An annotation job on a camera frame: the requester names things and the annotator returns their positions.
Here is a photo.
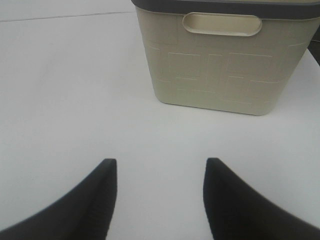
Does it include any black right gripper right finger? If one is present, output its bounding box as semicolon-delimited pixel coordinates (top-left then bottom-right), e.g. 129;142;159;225
203;158;320;240

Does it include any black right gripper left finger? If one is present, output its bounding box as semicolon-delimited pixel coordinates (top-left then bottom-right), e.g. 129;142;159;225
0;158;117;240

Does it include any beige basket with grey rim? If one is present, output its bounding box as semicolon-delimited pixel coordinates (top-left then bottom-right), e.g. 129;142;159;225
133;0;320;115

